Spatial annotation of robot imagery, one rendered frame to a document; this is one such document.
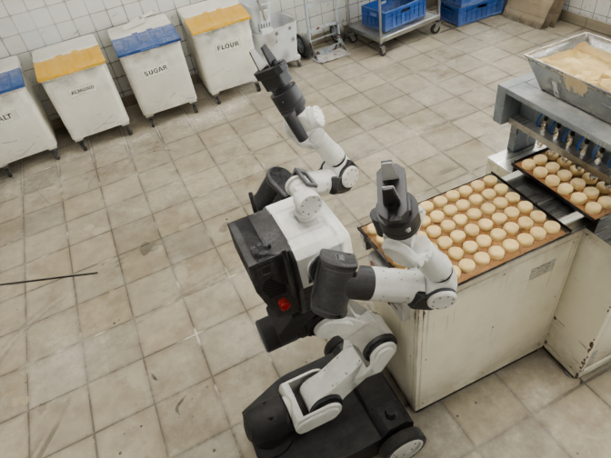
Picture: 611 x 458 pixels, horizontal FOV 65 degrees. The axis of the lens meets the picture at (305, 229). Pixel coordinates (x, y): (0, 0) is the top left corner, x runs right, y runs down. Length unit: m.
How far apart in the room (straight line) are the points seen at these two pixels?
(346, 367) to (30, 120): 3.48
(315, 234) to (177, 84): 3.47
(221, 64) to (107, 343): 2.73
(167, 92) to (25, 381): 2.68
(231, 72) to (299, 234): 3.53
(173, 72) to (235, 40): 0.62
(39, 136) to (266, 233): 3.55
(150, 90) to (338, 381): 3.31
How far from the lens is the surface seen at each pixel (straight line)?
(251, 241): 1.31
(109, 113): 4.62
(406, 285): 1.25
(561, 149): 1.96
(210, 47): 4.58
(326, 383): 2.01
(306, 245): 1.26
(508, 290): 1.90
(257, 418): 2.00
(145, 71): 4.51
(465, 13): 5.82
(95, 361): 2.92
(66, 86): 4.49
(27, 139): 4.69
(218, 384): 2.54
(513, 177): 2.03
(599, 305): 2.11
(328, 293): 1.18
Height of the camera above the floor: 2.11
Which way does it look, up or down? 42 degrees down
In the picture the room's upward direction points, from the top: 11 degrees counter-clockwise
